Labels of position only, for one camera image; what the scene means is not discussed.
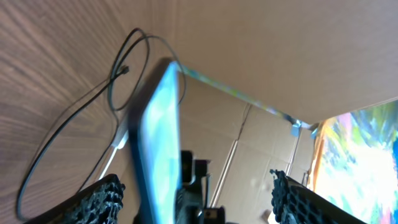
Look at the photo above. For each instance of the blue Galaxy smartphone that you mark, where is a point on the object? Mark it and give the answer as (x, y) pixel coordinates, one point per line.
(152, 122)

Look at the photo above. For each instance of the white power strip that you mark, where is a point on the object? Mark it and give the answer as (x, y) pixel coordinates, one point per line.
(121, 137)

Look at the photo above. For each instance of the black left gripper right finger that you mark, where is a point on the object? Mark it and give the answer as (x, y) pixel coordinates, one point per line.
(294, 203)

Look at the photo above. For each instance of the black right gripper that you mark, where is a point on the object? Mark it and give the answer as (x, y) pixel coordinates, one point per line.
(192, 200)

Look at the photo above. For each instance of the colourful painted sheet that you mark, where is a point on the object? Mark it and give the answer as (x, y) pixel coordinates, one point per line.
(355, 163)

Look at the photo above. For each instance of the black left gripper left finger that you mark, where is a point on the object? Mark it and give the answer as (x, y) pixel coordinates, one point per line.
(101, 202)

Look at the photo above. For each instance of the brown cardboard wall panel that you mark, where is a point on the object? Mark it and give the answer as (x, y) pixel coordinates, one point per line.
(309, 59)

